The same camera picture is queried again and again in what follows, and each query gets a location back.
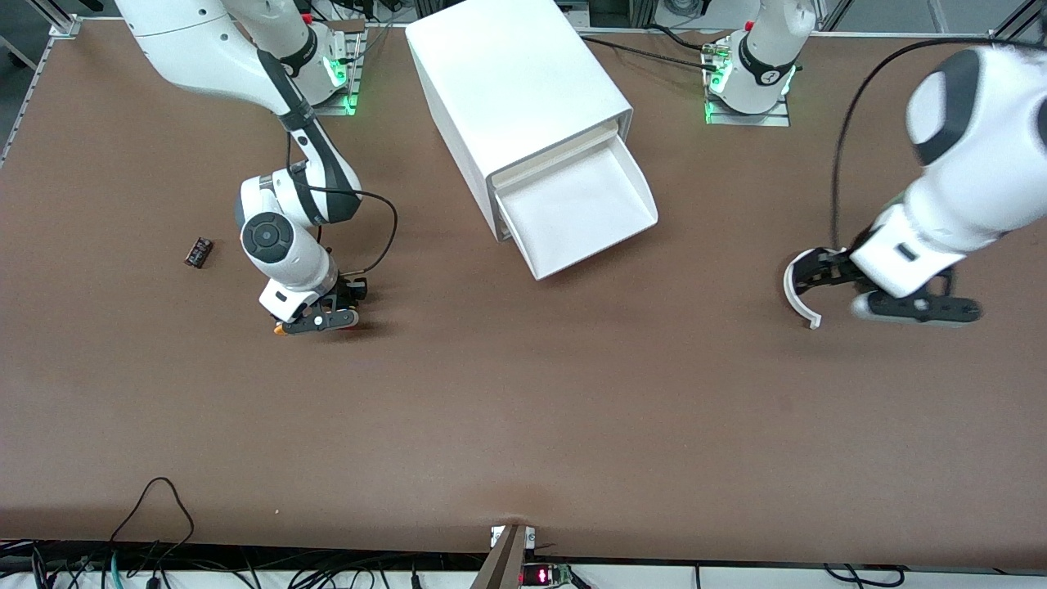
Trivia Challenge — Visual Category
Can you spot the white plastic drawer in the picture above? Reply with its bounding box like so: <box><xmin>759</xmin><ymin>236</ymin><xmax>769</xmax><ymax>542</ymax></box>
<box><xmin>493</xmin><ymin>135</ymin><xmax>659</xmax><ymax>281</ymax></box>
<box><xmin>488</xmin><ymin>117</ymin><xmax>627</xmax><ymax>193</ymax></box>

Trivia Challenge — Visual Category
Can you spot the white drawer cabinet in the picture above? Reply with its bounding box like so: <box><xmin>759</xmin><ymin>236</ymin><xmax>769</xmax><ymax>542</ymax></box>
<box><xmin>405</xmin><ymin>0</ymin><xmax>635</xmax><ymax>244</ymax></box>

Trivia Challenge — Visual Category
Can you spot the white curved plastic arc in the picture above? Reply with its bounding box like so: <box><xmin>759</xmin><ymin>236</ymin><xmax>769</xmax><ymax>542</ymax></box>
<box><xmin>784</xmin><ymin>248</ymin><xmax>823</xmax><ymax>330</ymax></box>

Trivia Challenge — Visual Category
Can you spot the small red-lit electronic module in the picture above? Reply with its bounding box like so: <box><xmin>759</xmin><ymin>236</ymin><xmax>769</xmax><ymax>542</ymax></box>
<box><xmin>520</xmin><ymin>563</ymin><xmax>573</xmax><ymax>587</ymax></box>

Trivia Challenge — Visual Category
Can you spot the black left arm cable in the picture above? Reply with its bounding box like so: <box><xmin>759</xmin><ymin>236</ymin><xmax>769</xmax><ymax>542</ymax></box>
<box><xmin>830</xmin><ymin>37</ymin><xmax>995</xmax><ymax>250</ymax></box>

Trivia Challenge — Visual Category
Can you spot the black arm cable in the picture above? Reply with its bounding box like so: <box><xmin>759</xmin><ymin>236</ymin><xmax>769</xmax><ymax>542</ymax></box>
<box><xmin>830</xmin><ymin>37</ymin><xmax>995</xmax><ymax>250</ymax></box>
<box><xmin>286</xmin><ymin>131</ymin><xmax>399</xmax><ymax>277</ymax></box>

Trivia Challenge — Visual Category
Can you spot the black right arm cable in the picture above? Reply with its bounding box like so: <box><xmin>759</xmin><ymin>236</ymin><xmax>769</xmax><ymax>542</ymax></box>
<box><xmin>286</xmin><ymin>131</ymin><xmax>399</xmax><ymax>277</ymax></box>

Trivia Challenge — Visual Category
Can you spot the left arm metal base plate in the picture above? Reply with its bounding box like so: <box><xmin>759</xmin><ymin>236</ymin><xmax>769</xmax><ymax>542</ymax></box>
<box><xmin>703</xmin><ymin>33</ymin><xmax>793</xmax><ymax>128</ymax></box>

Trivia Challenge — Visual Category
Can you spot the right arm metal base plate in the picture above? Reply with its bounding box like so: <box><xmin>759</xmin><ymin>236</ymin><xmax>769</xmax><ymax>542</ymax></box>
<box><xmin>311</xmin><ymin>20</ymin><xmax>366</xmax><ymax>117</ymax></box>

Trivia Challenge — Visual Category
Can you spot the thin black looped cable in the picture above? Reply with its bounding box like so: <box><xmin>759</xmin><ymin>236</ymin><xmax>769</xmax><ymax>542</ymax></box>
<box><xmin>109</xmin><ymin>477</ymin><xmax>195</xmax><ymax>545</ymax></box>

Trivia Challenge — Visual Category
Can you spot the black cable behind cabinet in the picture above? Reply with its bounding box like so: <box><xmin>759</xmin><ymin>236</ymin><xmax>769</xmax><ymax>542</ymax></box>
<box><xmin>577</xmin><ymin>33</ymin><xmax>725</xmax><ymax>73</ymax></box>

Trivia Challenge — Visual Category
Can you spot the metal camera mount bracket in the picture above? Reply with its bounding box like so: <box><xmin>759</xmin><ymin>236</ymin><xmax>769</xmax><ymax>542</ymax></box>
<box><xmin>489</xmin><ymin>524</ymin><xmax>537</xmax><ymax>589</ymax></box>

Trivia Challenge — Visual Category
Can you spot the aluminium frame profile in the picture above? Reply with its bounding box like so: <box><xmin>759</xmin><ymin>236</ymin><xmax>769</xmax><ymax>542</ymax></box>
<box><xmin>33</xmin><ymin>0</ymin><xmax>83</xmax><ymax>38</ymax></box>

